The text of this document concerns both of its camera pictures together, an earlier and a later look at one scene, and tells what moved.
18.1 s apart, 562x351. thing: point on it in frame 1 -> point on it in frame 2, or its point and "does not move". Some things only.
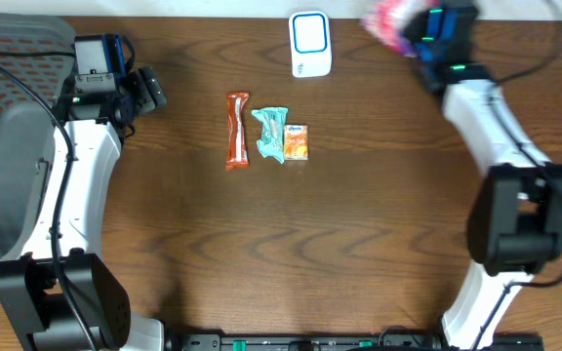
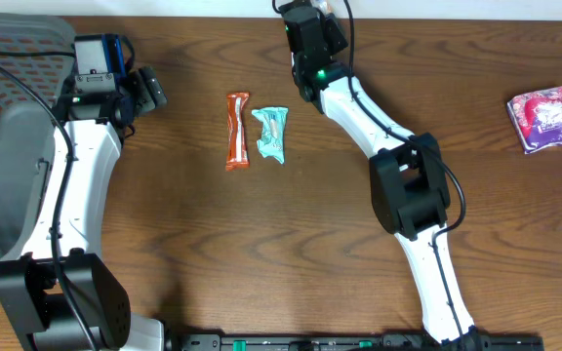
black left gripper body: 149,89 does not move
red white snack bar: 238,151 does not move
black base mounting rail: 414,341 does not move
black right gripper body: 421,36 -> 335,36
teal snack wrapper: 271,141 does not move
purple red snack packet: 388,19 -> 547,118
